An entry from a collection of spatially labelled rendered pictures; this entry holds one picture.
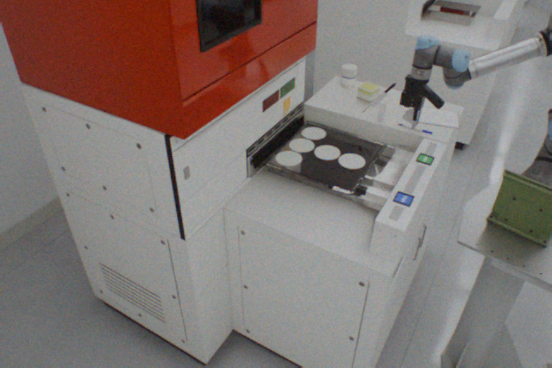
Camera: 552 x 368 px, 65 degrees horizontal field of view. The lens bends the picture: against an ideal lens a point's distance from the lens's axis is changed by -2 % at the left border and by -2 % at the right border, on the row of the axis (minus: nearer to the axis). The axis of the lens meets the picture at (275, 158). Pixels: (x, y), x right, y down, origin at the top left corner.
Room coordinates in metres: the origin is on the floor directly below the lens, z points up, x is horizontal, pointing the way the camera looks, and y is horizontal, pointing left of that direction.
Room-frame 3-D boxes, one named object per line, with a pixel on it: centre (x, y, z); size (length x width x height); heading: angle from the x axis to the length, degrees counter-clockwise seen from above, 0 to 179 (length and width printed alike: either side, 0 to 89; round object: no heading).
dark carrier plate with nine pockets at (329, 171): (1.44, -0.20, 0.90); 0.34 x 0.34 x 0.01; 60
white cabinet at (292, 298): (1.46, -0.33, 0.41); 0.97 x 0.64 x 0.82; 150
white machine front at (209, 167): (1.39, 0.09, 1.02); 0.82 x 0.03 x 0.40; 150
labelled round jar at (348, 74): (1.92, -0.34, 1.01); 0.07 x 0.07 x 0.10
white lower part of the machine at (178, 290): (1.56, 0.39, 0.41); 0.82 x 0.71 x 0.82; 150
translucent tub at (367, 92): (1.77, -0.41, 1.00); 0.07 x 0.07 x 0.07; 44
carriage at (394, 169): (1.32, -0.44, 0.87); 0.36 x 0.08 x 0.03; 150
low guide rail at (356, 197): (1.31, -0.19, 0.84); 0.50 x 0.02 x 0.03; 60
